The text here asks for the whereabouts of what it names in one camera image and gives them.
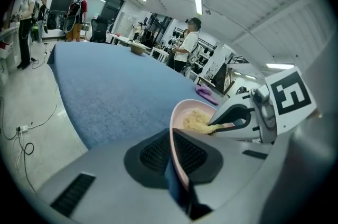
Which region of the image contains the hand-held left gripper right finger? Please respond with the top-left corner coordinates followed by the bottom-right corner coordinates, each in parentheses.
top-left (171, 127), bottom-right (277, 224)

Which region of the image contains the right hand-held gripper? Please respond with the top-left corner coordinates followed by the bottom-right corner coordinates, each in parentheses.
top-left (210, 66), bottom-right (317, 144)

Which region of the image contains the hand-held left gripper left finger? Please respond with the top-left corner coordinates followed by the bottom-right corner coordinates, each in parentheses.
top-left (34, 127), bottom-right (191, 224)

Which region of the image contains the yellow sponge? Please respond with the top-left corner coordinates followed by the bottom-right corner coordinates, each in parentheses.
top-left (181, 109), bottom-right (230, 135)

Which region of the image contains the big pink plate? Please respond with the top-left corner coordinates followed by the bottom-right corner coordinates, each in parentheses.
top-left (168, 99), bottom-right (235, 192)

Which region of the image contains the purple cloth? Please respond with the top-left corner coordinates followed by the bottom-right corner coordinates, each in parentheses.
top-left (195, 84), bottom-right (220, 105)

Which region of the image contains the dark staircase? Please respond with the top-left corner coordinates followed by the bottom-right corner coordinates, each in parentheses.
top-left (211, 55), bottom-right (250, 94)

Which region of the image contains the rack of black helmets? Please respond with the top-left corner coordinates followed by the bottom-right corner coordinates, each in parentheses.
top-left (158, 24), bottom-right (225, 83)

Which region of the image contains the blue tablecloth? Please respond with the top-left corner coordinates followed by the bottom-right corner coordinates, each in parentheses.
top-left (46, 42), bottom-right (228, 208)

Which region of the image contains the brown bowl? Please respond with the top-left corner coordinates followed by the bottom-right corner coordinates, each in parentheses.
top-left (130, 42), bottom-right (146, 54)

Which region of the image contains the white work table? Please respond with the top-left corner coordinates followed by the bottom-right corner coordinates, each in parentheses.
top-left (107, 32), bottom-right (133, 46)

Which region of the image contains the black office chair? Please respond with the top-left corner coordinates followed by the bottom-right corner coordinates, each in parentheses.
top-left (90, 16), bottom-right (109, 43)

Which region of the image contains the white floor cable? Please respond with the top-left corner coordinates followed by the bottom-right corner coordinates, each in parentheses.
top-left (26, 84), bottom-right (59, 130)

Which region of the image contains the black floor cable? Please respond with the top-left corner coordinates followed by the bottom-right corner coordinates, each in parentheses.
top-left (14, 138), bottom-right (37, 192)

